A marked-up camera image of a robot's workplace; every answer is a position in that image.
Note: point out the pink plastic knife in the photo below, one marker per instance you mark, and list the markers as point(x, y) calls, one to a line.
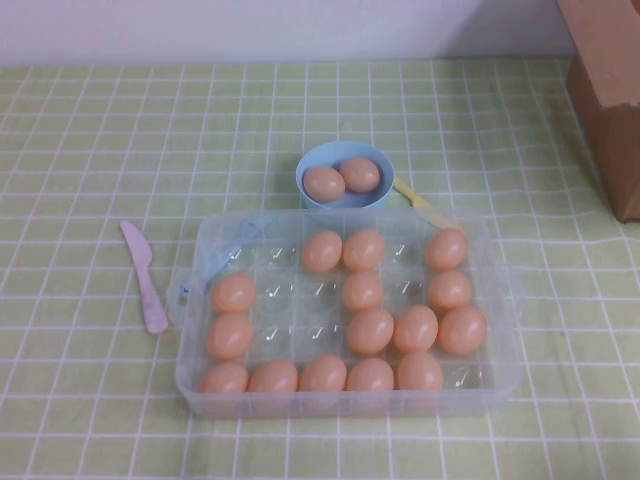
point(145, 280)

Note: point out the light blue plastic bowl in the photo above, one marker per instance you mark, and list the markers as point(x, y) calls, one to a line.
point(317, 162)

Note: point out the brown cardboard box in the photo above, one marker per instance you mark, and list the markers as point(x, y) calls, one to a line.
point(607, 75)

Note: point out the clear plastic egg box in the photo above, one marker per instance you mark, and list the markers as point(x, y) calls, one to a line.
point(280, 405)

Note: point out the green checkered tablecloth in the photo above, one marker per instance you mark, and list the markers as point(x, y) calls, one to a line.
point(75, 150)

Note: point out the tan plastic egg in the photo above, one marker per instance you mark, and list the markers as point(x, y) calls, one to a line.
point(363, 250)
point(233, 293)
point(415, 328)
point(321, 251)
point(229, 336)
point(363, 291)
point(360, 175)
point(463, 330)
point(420, 372)
point(324, 184)
point(273, 378)
point(446, 249)
point(323, 374)
point(450, 290)
point(370, 375)
point(370, 331)
point(224, 378)

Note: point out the yellow plastic knife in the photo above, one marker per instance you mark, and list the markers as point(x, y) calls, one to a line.
point(412, 197)

